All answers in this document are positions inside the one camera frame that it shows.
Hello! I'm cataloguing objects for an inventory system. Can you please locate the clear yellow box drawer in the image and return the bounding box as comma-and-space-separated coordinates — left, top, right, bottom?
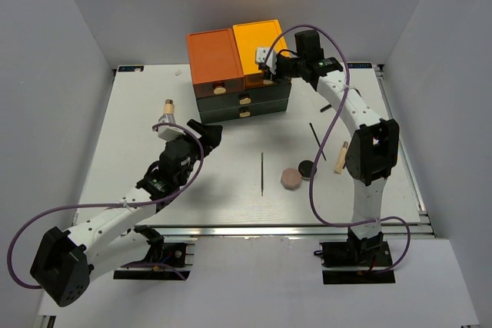
244, 72, 274, 90

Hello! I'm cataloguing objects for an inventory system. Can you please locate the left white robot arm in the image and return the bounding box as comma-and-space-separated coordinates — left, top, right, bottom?
30, 120, 223, 307

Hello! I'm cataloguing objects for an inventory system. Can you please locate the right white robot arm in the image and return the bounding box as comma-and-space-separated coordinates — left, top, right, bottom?
255, 25, 400, 266

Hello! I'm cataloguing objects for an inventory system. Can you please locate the dark teal drawer cabinet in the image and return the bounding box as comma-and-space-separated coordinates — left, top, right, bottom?
197, 82, 291, 124

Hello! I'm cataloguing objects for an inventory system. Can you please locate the left beige concealer tube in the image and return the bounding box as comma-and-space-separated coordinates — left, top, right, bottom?
158, 99, 175, 134

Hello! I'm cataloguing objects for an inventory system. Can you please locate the beige concealer tube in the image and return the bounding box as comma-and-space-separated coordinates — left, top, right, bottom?
334, 141, 349, 174
158, 99, 175, 134

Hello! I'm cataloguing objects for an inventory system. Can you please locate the yellow drawer box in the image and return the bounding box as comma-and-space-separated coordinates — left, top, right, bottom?
232, 18, 295, 91

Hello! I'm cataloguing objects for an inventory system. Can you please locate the dark orange drawer box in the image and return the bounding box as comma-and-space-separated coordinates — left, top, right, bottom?
186, 28, 244, 99

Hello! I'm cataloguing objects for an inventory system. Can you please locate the black fan brush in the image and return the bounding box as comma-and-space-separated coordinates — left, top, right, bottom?
320, 104, 332, 113

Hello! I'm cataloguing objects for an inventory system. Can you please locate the right thin black brush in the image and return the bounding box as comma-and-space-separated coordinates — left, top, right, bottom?
308, 122, 327, 161

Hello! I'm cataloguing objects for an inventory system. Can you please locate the thin black brush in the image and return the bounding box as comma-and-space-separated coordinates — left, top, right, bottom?
308, 122, 327, 161
261, 152, 264, 197

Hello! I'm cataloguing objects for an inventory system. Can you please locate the middle thin black brush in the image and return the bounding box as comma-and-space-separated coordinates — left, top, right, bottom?
261, 152, 264, 197

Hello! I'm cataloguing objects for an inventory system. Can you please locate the black lid round jar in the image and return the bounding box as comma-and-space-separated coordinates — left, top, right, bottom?
298, 160, 317, 181

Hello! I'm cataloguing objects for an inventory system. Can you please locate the right beige concealer tube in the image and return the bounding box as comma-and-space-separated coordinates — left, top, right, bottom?
334, 141, 349, 174

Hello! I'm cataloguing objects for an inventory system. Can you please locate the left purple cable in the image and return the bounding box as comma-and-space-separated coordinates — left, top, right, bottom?
6, 123, 204, 290

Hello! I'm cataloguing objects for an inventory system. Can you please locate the purple cable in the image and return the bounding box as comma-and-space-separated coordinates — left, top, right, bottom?
263, 25, 412, 272
6, 123, 204, 290

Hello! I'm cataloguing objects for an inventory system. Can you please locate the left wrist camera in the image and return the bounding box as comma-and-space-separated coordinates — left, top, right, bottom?
155, 124, 184, 142

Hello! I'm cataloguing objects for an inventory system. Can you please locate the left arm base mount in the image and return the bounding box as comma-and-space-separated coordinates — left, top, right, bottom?
113, 225, 194, 281

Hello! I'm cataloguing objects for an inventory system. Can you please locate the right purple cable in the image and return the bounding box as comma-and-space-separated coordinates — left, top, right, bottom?
263, 25, 412, 272

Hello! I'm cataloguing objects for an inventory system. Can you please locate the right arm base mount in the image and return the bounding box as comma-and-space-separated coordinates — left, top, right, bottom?
313, 241, 396, 285

